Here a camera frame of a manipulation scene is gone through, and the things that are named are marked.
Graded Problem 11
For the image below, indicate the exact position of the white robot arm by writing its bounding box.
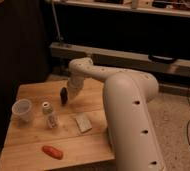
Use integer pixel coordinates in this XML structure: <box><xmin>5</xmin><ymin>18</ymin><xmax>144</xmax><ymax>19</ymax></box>
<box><xmin>67</xmin><ymin>57</ymin><xmax>166</xmax><ymax>171</ymax></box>

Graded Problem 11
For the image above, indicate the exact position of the small spice bottle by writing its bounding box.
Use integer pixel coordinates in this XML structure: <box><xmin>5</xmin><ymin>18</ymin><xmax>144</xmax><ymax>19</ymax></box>
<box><xmin>42</xmin><ymin>102</ymin><xmax>58</xmax><ymax>129</ymax></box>

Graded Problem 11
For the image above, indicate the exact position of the clear plastic cup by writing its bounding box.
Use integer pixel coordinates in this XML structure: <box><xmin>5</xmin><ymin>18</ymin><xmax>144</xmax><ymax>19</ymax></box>
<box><xmin>12</xmin><ymin>99</ymin><xmax>32</xmax><ymax>122</ymax></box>

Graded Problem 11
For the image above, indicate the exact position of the metal lamp pole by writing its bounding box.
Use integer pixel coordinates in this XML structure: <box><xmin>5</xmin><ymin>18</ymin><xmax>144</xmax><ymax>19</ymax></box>
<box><xmin>51</xmin><ymin>0</ymin><xmax>64</xmax><ymax>45</ymax></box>

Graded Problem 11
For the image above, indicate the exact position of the orange sausage toy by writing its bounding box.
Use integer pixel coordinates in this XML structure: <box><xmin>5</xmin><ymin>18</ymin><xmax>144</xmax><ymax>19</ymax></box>
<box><xmin>42</xmin><ymin>146</ymin><xmax>63</xmax><ymax>160</ymax></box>

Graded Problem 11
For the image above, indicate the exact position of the long grey shelf unit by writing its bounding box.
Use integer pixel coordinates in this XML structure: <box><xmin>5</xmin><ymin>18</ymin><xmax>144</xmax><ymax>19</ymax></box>
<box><xmin>49</xmin><ymin>42</ymin><xmax>190</xmax><ymax>77</ymax></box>

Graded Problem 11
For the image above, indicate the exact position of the black handle on shelf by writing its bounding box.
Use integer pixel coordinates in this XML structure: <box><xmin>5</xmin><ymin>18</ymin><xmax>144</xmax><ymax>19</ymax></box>
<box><xmin>148</xmin><ymin>55</ymin><xmax>177</xmax><ymax>64</ymax></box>

